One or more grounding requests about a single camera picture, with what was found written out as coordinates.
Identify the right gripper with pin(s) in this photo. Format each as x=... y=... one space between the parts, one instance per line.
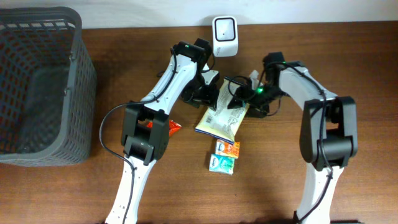
x=262 y=111

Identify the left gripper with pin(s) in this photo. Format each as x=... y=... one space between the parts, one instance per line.
x=205 y=96

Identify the yellow snack bag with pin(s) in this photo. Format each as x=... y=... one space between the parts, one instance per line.
x=223 y=123

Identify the red Hacks candy bag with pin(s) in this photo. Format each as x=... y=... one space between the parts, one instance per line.
x=173 y=127

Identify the orange tissue pack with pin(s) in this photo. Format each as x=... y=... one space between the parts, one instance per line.
x=224 y=148

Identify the teal tissue pack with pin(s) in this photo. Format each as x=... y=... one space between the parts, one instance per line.
x=222 y=164

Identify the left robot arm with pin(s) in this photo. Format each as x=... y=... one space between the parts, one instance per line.
x=146 y=128

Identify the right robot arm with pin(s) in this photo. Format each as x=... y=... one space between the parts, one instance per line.
x=328 y=133

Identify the white barcode scanner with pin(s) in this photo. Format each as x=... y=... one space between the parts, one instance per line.
x=225 y=36

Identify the grey plastic mesh basket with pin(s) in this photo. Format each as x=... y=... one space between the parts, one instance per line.
x=48 y=88

